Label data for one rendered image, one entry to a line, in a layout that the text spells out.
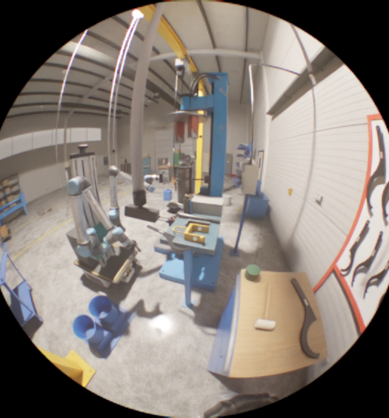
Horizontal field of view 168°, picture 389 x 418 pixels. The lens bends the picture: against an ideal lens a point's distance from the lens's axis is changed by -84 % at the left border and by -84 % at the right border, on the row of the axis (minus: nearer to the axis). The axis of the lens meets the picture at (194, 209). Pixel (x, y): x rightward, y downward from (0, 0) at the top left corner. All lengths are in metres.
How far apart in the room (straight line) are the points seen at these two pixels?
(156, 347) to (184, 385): 0.52
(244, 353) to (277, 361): 0.19
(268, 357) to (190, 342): 1.05
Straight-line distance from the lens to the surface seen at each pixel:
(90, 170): 1.73
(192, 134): 1.63
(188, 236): 0.96
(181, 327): 1.72
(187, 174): 1.77
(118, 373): 1.82
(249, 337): 0.78
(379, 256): 1.44
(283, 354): 0.84
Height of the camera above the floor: 1.66
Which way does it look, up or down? 23 degrees down
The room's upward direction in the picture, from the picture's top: 2 degrees clockwise
